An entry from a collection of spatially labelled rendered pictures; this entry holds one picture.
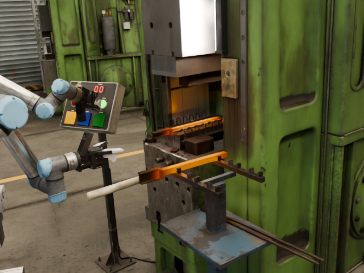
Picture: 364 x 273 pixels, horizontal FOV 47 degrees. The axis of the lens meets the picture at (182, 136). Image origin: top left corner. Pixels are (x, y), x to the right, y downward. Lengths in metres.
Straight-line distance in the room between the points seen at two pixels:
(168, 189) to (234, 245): 0.57
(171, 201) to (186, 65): 0.67
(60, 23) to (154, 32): 4.85
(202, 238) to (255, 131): 0.51
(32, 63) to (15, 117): 8.33
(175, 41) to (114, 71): 4.99
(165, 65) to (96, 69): 4.85
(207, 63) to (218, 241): 0.86
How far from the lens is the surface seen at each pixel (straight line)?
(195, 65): 2.00
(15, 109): 1.59
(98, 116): 2.34
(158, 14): 2.00
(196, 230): 1.74
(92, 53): 6.76
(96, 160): 1.83
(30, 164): 1.84
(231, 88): 1.84
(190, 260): 2.14
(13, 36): 9.83
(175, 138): 2.02
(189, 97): 2.34
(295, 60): 1.99
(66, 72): 6.87
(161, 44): 2.00
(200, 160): 1.72
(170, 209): 2.12
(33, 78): 9.95
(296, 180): 2.16
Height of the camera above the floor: 1.56
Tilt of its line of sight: 17 degrees down
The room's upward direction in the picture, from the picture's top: 3 degrees counter-clockwise
